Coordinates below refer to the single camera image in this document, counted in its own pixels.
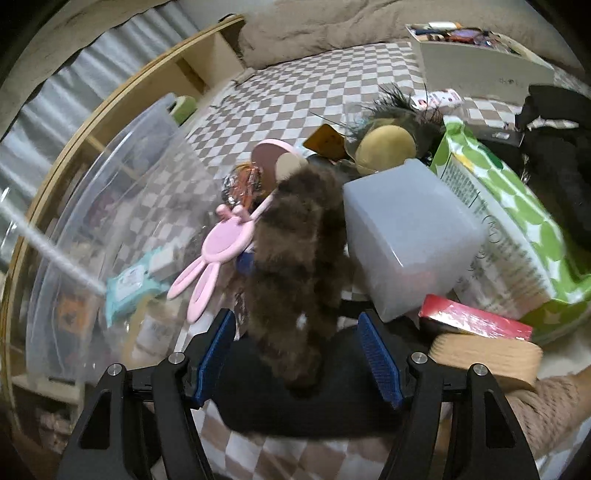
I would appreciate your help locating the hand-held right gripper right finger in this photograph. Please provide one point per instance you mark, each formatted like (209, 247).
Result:
(381, 360)

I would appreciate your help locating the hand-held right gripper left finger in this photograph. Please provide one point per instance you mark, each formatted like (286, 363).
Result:
(214, 355)

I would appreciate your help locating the teal wipes packet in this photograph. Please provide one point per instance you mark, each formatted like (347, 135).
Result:
(131, 286)

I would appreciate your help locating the clear plastic container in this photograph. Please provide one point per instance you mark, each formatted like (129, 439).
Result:
(92, 207)

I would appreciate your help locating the dark blue bottle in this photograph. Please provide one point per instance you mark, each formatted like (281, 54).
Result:
(244, 265)

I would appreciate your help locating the red box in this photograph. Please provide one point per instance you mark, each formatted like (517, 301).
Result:
(471, 318)

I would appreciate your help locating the pink rabbit comb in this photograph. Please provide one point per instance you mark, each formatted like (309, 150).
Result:
(221, 249)

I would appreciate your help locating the translucent white plastic box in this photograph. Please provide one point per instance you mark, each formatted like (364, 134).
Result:
(406, 240)

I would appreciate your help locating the shiny foil wrapper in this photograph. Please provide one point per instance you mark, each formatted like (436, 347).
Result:
(242, 184)

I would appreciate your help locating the beige knit cloth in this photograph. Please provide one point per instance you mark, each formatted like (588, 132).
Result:
(549, 410)

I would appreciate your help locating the green dotted wipes pack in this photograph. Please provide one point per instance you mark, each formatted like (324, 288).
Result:
(508, 221)

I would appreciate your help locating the yellow plush ball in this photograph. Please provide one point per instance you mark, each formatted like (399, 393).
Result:
(383, 147)

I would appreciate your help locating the orange card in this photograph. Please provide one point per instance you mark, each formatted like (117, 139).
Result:
(325, 141)

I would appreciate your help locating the green plush toy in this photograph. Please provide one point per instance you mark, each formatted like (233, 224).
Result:
(182, 110)

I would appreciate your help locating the black feathers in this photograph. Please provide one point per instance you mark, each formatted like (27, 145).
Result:
(392, 104)

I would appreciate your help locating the white and red packet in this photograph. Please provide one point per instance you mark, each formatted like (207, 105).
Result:
(438, 99)

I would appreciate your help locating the black cloth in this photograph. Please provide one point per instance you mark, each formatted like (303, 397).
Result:
(563, 161)

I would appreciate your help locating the checkered bed sheet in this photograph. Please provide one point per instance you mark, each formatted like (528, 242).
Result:
(295, 92)

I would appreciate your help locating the wooden shelf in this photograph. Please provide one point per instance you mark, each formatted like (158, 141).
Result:
(203, 60)

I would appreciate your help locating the white box of cosmetics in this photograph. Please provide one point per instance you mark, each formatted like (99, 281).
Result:
(475, 69)

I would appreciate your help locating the grey curtain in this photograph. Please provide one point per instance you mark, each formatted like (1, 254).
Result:
(83, 74)

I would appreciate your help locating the brown fleece blanket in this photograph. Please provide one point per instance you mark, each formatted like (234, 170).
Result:
(323, 23)

